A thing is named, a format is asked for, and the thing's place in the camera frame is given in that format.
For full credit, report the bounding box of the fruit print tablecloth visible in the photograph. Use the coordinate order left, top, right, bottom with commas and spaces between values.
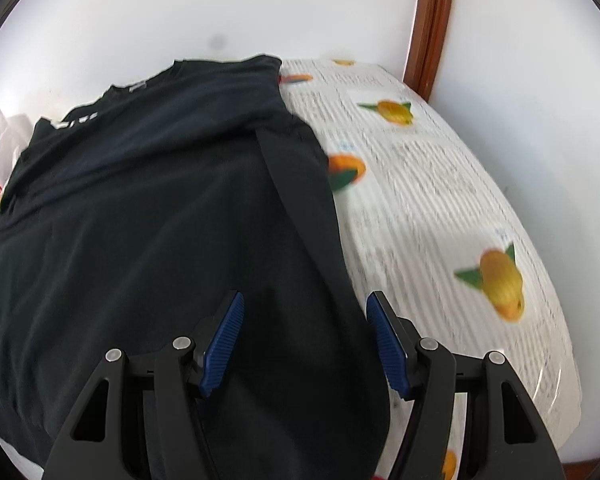
0, 57, 583, 480

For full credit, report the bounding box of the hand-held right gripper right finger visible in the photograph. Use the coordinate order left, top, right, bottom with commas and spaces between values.
366, 290, 566, 480

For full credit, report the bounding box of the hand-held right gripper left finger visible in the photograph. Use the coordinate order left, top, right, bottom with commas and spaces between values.
42, 290, 245, 480

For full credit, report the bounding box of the brown wooden door frame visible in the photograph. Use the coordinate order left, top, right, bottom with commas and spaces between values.
402, 0, 458, 103

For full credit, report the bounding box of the black t-shirt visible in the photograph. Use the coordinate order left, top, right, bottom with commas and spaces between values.
0, 54, 393, 480

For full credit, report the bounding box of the white plastic bag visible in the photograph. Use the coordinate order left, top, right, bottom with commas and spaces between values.
0, 109, 36, 186

